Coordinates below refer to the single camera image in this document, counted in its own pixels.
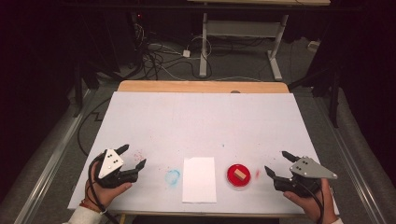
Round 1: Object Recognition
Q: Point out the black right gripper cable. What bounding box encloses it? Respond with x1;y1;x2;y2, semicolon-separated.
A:
297;181;325;224

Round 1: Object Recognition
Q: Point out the black metal stand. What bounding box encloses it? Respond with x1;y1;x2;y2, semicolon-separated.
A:
72;60;101;119
289;66;341;129

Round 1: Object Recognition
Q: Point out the white paper sheet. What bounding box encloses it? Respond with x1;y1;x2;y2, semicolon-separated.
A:
181;156;218;204

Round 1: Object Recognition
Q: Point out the white board table cover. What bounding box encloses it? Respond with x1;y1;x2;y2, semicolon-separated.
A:
67;91;341;217

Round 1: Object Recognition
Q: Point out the white metal desk frame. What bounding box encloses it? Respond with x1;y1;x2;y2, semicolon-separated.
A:
186;0;332;82

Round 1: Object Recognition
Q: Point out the person's right hand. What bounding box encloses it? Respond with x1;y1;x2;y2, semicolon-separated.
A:
282;177;334;224

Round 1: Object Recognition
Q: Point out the black floor cable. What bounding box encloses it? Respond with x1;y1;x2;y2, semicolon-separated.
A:
77;97;112;157

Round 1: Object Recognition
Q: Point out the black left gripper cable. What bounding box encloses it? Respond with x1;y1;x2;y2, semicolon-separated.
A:
88;153;121;224

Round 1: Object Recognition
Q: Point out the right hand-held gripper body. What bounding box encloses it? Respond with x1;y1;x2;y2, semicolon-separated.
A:
273;156;339;199

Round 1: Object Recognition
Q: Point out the person's left hand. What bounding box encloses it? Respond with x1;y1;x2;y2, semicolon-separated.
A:
84;154;134;210

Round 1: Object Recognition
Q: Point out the tangle of floor cables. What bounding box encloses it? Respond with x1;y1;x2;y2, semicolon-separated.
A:
133;22;214;81

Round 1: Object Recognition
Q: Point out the white floor socket box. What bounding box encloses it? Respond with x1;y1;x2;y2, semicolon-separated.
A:
307;40;321;53

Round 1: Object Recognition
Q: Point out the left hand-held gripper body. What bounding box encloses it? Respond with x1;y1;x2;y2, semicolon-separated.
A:
93;148;139;189

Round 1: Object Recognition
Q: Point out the wooden table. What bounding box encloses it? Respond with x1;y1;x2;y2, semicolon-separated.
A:
117;79;290;94

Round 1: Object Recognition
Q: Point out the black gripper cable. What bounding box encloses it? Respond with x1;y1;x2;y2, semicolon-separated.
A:
297;181;325;224
88;153;121;224

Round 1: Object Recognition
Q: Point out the round red ink pad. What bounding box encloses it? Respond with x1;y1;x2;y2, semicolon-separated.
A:
226;163;252;189

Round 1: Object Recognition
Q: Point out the red bracelet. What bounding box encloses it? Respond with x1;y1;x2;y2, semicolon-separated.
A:
78;200;103;215

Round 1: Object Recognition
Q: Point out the small wooden stamp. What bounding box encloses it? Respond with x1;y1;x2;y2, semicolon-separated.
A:
233;169;248;182

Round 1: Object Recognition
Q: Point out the metal floor rail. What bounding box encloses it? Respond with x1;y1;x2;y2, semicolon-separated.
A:
313;96;390;224
13;89;98;224

